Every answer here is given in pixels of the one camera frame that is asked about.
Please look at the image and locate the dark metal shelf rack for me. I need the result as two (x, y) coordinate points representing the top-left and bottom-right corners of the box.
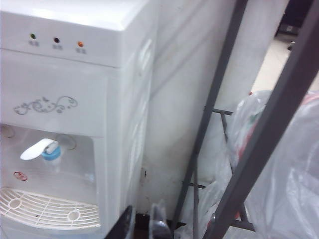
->
(170, 0), (319, 239)

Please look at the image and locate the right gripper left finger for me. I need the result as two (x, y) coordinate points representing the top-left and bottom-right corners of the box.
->
(106, 205), (134, 239)

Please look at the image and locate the clear plastic bag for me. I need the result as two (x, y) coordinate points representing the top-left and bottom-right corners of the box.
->
(196, 90), (319, 239)

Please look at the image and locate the blue-collared cold water tap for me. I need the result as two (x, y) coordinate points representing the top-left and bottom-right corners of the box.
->
(19, 135), (75, 175)

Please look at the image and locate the white water dispenser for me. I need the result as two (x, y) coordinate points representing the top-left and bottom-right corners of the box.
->
(0, 0), (160, 239)

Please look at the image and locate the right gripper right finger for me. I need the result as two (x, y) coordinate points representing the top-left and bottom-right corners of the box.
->
(149, 200), (175, 239)

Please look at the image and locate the white drip tray grille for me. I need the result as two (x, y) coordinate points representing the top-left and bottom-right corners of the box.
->
(0, 188), (101, 229)

